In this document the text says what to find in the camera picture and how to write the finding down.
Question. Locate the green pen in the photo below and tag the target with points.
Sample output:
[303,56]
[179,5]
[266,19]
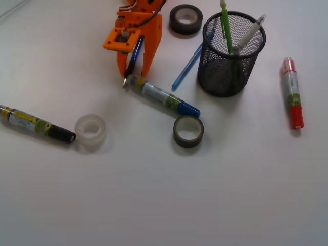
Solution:
[227,35]

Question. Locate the black tape roll far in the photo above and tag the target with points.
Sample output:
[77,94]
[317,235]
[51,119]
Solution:
[185,19]

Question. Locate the blue cap marker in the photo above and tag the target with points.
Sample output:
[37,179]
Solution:
[162,97]

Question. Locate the black tape roll near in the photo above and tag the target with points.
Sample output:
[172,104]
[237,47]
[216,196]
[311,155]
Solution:
[188,131]

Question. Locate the black mesh pen holder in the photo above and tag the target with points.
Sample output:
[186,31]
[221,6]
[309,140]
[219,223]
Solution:
[220,73]

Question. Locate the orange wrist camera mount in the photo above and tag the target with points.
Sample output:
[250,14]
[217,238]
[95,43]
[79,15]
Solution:
[122,39]

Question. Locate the light blue pen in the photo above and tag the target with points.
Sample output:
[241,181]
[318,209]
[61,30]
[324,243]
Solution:
[187,68]

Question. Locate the dark blue click pen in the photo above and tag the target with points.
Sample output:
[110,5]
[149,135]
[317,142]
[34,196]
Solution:
[130,68]

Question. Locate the black tape roll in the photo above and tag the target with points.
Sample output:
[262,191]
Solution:
[188,131]
[185,19]

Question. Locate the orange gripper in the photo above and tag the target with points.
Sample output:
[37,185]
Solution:
[145,15]

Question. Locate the white dotted pen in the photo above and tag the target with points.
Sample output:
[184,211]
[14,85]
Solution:
[248,36]

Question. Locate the black cap marker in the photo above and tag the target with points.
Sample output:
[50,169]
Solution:
[36,125]

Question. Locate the clear tape roll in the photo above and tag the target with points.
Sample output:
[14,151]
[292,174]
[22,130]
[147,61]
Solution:
[91,130]

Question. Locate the red cap marker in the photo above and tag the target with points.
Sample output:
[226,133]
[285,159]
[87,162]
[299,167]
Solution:
[293,99]

